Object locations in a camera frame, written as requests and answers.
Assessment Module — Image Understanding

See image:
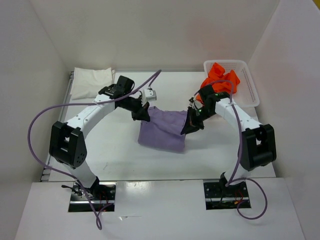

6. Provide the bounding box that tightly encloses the white plastic basket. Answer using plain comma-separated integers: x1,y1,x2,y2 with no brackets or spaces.
203,59,260,108

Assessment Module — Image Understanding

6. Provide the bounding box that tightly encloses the aluminium table edge rail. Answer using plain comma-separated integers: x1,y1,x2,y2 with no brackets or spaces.
40,71,74,182

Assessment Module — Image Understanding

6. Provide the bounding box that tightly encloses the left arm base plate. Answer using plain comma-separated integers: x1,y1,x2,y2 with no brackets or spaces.
62,182,117,213

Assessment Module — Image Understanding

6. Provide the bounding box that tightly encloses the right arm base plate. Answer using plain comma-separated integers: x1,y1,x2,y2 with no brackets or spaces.
203,180,251,210

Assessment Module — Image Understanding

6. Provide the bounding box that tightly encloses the white t shirt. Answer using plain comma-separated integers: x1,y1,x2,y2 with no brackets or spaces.
70,67,115,100

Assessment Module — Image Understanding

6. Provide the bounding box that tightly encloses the orange t shirt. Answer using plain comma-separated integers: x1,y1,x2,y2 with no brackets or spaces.
192,62,241,103

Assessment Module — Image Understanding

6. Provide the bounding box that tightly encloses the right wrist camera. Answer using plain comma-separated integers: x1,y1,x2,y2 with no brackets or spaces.
189,95,203,110

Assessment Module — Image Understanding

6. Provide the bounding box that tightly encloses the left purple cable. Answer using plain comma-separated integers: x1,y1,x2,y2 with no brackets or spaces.
26,69,163,231

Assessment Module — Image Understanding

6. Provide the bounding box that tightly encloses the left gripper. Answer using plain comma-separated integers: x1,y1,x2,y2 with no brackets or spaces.
118,94,150,122

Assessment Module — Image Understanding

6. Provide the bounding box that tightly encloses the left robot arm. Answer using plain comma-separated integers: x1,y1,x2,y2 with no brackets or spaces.
49,75,155,200

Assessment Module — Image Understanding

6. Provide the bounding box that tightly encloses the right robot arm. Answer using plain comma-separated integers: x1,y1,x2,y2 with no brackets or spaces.
180,85,277,197

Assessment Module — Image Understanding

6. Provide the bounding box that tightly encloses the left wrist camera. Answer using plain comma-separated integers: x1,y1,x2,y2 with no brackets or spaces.
141,87,157,106

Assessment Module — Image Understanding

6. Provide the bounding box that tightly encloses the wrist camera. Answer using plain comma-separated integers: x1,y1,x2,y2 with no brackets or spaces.
141,87,157,106
189,95,203,110

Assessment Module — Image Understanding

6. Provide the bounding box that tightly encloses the purple t shirt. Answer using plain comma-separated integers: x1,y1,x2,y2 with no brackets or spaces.
137,106,187,153

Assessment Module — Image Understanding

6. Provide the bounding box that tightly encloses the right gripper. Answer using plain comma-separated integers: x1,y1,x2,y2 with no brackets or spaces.
181,105,216,136

